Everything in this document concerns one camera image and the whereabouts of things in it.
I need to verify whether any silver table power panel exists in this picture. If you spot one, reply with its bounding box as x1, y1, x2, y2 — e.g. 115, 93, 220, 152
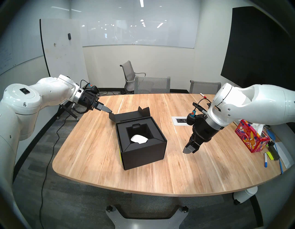
171, 116, 192, 126

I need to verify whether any black cardboard box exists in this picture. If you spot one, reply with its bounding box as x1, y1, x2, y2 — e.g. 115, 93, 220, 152
109, 106, 167, 171

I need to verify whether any rolling whiteboard on stand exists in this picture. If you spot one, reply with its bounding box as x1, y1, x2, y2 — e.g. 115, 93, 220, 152
40, 19, 100, 121

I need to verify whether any dark whiteboard eraser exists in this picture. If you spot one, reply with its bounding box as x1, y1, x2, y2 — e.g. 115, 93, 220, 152
268, 145, 280, 161

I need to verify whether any glass wall whiteboard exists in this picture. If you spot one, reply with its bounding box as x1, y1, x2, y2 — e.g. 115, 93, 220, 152
69, 0, 200, 49

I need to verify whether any gray mesh office chair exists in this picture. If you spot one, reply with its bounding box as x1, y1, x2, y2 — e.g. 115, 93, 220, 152
134, 76, 171, 94

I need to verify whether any white computer mouse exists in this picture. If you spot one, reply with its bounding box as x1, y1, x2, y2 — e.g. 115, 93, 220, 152
131, 135, 148, 145

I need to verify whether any white paper sheet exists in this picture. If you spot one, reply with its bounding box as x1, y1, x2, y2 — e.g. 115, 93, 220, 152
274, 141, 294, 169

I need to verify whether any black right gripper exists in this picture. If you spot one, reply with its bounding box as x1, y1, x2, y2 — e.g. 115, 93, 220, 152
183, 110, 219, 154

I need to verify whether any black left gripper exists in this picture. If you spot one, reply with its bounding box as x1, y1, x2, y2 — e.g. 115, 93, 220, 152
73, 85, 114, 114

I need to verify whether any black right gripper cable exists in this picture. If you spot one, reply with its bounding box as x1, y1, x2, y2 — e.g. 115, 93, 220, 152
192, 98, 212, 114

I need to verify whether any white tissue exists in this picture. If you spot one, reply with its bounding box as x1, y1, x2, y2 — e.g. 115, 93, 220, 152
250, 122, 266, 135

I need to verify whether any red floral tissue box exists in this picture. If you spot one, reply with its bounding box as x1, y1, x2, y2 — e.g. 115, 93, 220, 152
235, 119, 270, 153

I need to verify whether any blue fly swatter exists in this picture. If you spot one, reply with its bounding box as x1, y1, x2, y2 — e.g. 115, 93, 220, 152
267, 129, 283, 174

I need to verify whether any gray plain-back office chair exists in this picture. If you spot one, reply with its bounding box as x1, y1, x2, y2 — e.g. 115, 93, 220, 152
189, 80, 221, 95

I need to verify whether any large black wall screen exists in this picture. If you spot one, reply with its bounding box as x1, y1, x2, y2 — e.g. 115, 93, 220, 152
221, 6, 295, 93

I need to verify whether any gray office chair with armrests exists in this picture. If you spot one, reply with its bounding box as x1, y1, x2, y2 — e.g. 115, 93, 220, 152
120, 61, 146, 94

